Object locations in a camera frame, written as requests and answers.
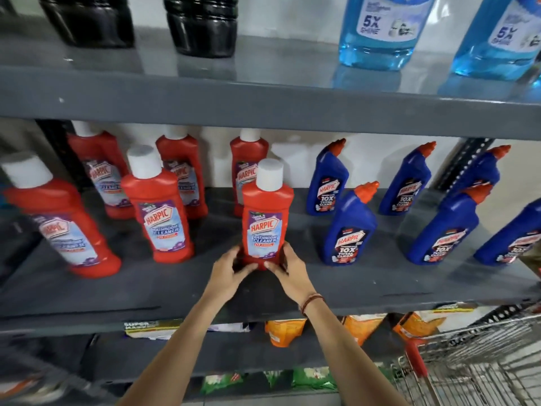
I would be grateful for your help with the person's left thumb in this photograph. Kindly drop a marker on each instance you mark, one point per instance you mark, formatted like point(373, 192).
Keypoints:
point(246, 271)

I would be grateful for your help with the group of red cleaner bottles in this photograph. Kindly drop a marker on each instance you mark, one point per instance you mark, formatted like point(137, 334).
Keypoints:
point(158, 215)

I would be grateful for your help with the person's right forearm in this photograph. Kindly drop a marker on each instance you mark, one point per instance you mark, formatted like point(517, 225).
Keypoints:
point(351, 359)

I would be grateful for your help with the person's left hand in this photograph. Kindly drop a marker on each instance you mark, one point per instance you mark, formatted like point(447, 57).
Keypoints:
point(224, 281)

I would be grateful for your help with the black liquid bottle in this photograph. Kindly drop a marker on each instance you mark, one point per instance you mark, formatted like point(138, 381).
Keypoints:
point(203, 25)
point(91, 21)

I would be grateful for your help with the person's right thumb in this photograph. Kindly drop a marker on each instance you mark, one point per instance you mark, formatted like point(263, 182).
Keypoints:
point(275, 271)

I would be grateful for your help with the red white-capped cleaner bottle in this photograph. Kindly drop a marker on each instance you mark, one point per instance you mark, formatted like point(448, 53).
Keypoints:
point(265, 224)

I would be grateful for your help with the clear blue liquid bottle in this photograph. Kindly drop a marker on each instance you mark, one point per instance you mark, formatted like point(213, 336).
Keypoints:
point(494, 42)
point(380, 33)

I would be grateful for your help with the green floral packet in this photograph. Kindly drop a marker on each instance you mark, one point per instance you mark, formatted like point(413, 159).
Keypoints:
point(220, 382)
point(313, 377)

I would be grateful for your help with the grey metal shelf board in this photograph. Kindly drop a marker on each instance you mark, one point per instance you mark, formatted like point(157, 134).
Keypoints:
point(253, 101)
point(236, 353)
point(160, 291)

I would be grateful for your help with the white green packet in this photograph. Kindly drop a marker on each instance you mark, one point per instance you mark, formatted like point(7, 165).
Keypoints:
point(156, 327)

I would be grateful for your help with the black slotted shelf upright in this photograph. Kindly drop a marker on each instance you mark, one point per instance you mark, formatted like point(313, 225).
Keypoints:
point(463, 162)

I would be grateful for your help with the orange packet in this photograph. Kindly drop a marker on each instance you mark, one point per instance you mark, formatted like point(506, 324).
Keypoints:
point(284, 331)
point(416, 325)
point(362, 327)

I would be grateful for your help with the group of blue cleaner bottles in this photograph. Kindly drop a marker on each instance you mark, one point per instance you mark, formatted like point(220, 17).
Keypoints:
point(351, 232)

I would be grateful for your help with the person's right hand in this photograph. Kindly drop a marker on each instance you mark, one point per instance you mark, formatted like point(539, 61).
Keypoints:
point(298, 281)

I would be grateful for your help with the person's left forearm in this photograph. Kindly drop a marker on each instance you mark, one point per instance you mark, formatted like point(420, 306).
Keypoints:
point(177, 355)

